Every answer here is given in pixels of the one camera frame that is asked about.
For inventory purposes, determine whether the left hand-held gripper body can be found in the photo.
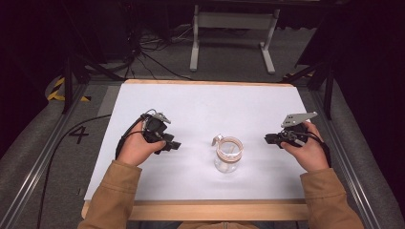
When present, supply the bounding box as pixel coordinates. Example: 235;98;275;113
139;109;176;143

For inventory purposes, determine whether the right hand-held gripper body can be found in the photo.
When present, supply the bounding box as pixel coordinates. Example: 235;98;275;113
275;111;319;149

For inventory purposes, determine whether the clear glass jar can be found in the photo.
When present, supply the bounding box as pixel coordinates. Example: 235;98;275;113
211;134;245;175

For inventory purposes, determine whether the person's left hand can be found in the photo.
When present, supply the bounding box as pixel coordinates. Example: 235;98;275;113
117;119;167;168

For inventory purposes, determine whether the person's right hand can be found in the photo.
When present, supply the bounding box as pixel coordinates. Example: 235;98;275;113
280;120;330;173

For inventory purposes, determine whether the black tripod stand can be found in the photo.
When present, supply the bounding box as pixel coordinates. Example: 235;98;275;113
280;56;336;121
60;0;126;115

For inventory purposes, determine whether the yellow black floor tape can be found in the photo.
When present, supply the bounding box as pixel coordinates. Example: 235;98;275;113
47;76;92;103

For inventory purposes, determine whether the white metal stand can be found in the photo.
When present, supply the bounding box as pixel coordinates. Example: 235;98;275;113
189;4;281;75

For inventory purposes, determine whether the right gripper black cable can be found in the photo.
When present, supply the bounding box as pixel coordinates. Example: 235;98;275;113
294;129;332;169

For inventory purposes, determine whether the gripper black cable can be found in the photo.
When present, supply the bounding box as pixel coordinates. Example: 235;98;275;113
294;129;332;169
35;113;159;229

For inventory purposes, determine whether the aluminium rail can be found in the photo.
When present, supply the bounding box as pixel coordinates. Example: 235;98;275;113
309;90;383;229
0;83;88;229

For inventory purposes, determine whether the bundle of black floor cables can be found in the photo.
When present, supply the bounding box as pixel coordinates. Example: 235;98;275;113
95;22;195;82

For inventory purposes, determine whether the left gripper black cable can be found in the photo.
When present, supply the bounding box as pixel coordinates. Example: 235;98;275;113
35;113;159;229

